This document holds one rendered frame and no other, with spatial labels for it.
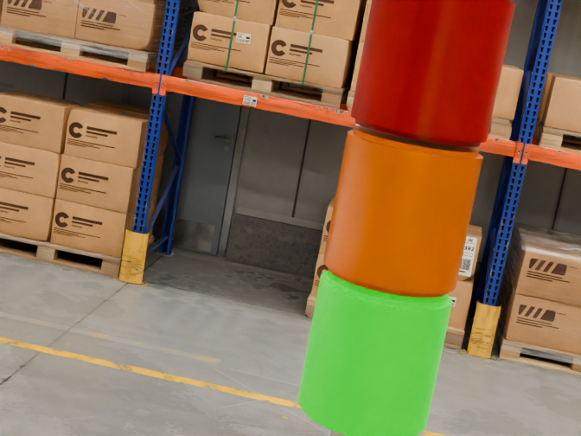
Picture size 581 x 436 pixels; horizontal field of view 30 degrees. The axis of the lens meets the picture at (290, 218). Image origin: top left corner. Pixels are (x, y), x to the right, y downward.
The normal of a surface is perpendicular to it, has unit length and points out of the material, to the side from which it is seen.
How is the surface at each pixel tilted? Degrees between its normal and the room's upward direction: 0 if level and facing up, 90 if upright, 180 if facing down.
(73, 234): 93
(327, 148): 90
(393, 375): 90
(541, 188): 90
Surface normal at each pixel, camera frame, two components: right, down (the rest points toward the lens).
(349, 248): -0.70, 0.02
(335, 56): -0.11, 0.17
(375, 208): -0.50, 0.08
